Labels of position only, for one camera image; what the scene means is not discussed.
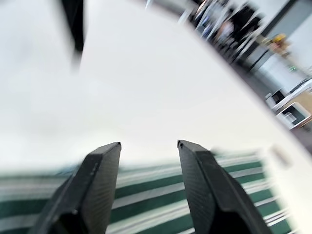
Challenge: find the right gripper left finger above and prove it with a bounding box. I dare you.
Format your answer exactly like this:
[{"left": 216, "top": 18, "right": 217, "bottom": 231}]
[{"left": 28, "top": 141, "right": 122, "bottom": 234}]

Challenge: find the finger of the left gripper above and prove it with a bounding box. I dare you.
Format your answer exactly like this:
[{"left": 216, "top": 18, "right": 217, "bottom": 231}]
[{"left": 60, "top": 0, "right": 85, "bottom": 71}]

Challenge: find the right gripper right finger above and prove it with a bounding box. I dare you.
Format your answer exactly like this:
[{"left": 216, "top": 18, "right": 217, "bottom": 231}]
[{"left": 177, "top": 139, "right": 273, "bottom": 234}]

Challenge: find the green white striped T-shirt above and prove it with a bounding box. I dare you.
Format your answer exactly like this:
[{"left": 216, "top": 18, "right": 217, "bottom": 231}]
[{"left": 0, "top": 150, "right": 299, "bottom": 234}]

